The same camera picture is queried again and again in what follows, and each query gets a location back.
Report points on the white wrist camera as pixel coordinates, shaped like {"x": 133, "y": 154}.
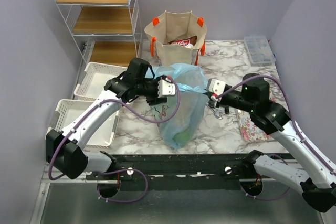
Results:
{"x": 166, "y": 87}
{"x": 216, "y": 86}

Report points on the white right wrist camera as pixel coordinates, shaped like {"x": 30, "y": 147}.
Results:
{"x": 216, "y": 86}

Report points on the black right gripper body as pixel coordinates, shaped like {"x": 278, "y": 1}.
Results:
{"x": 234, "y": 98}

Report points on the clear plastic organizer box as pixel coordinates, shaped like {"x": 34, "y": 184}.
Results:
{"x": 259, "y": 51}

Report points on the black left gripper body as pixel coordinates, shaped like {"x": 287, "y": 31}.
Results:
{"x": 149, "y": 91}

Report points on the beige canvas tote bag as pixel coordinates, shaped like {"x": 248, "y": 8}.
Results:
{"x": 176, "y": 38}

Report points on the blue plastic grocery bag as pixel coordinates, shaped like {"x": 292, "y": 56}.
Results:
{"x": 192, "y": 85}

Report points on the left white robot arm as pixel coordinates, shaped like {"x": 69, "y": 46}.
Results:
{"x": 65, "y": 148}

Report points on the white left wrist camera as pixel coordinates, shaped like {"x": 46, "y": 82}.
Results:
{"x": 166, "y": 87}

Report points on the aluminium rail frame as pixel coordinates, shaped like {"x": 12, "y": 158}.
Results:
{"x": 78, "y": 202}

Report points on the red white snack packet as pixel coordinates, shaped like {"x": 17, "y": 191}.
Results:
{"x": 187, "y": 43}

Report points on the floral pattern tray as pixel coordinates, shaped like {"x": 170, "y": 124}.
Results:
{"x": 250, "y": 132}

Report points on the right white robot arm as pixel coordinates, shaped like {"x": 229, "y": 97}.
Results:
{"x": 316, "y": 180}

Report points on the green lettuce leaf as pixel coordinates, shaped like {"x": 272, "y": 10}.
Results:
{"x": 182, "y": 137}

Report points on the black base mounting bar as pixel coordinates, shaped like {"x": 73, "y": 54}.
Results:
{"x": 177, "y": 172}

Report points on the silver open-end wrench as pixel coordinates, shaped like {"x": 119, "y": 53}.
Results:
{"x": 217, "y": 113}

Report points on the white perforated basket rear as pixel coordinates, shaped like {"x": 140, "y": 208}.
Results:
{"x": 95, "y": 78}

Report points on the white wire shelf rack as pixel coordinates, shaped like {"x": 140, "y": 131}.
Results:
{"x": 105, "y": 31}

